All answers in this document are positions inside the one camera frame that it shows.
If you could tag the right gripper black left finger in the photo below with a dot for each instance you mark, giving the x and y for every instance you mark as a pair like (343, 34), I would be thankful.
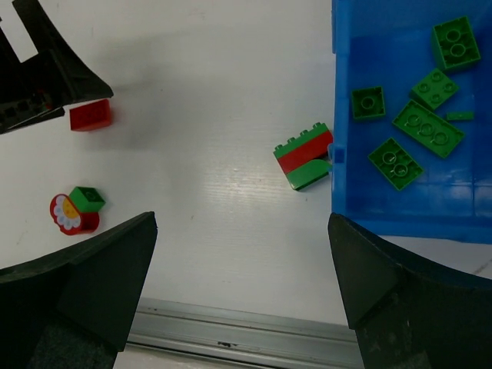
(74, 308)

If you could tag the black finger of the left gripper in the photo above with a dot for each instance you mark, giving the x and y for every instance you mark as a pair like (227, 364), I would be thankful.
(39, 88)

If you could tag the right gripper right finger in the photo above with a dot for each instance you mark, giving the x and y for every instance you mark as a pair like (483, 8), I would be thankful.
(406, 310)

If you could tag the red rectangular lego brick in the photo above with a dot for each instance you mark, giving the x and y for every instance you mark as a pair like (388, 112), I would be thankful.
(91, 117)

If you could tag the red flower lego piece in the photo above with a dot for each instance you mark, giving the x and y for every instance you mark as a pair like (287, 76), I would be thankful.
(69, 219)

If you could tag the green small lego brick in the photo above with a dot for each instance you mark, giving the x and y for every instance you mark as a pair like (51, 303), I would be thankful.
(86, 199)

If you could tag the small green lego tile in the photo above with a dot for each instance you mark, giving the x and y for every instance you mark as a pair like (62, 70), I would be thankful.
(460, 116)

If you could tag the green lego bricks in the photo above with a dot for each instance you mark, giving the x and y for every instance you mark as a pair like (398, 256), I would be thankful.
(454, 45)

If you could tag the green lego in bin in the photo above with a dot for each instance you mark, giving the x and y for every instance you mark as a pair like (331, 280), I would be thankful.
(368, 103)
(428, 129)
(433, 90)
(395, 164)

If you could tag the blue plastic divided bin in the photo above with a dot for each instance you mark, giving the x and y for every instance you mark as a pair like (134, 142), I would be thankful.
(388, 44)

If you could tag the green red layered lego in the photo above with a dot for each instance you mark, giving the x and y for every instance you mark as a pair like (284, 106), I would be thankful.
(303, 159)

